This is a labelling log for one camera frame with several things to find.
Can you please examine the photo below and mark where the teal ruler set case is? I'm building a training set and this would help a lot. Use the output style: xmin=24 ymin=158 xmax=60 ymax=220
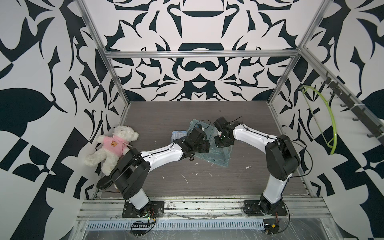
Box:
xmin=188 ymin=119 xmax=233 ymax=168

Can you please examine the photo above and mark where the blue geometry set case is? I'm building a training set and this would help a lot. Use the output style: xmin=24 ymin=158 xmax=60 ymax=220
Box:
xmin=171 ymin=131 xmax=188 ymax=144

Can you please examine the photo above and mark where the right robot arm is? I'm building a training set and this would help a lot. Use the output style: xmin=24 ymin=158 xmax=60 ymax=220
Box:
xmin=214 ymin=117 xmax=301 ymax=216

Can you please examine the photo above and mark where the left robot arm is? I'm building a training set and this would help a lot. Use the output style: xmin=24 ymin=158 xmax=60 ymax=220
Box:
xmin=110 ymin=129 xmax=210 ymax=212

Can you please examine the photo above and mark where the white teddy bear pink shirt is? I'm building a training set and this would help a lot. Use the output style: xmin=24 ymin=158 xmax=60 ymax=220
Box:
xmin=84 ymin=126 xmax=139 ymax=176

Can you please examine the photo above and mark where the black yellow connector right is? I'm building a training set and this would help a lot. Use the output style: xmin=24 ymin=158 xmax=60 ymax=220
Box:
xmin=264 ymin=220 xmax=280 ymax=235

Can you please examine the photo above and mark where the black glasses case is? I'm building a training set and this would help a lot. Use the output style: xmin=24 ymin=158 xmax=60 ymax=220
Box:
xmin=96 ymin=176 xmax=115 ymax=190

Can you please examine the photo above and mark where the black connector left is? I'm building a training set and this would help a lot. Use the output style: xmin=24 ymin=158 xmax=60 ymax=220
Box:
xmin=130 ymin=221 xmax=156 ymax=236

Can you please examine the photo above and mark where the black hook rack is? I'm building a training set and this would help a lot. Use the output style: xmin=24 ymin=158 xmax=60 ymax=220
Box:
xmin=320 ymin=72 xmax=384 ymax=145

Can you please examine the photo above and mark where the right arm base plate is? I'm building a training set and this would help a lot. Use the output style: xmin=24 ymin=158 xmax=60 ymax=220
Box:
xmin=243 ymin=200 xmax=288 ymax=217

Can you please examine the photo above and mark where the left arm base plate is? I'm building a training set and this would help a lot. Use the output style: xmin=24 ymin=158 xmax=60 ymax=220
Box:
xmin=122 ymin=201 xmax=165 ymax=219

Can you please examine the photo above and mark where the green tube on wall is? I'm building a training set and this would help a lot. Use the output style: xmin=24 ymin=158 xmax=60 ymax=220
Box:
xmin=300 ymin=85 xmax=338 ymax=155

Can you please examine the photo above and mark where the aluminium frame rail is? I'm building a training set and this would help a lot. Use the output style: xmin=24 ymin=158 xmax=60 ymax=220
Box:
xmin=76 ymin=195 xmax=332 ymax=221

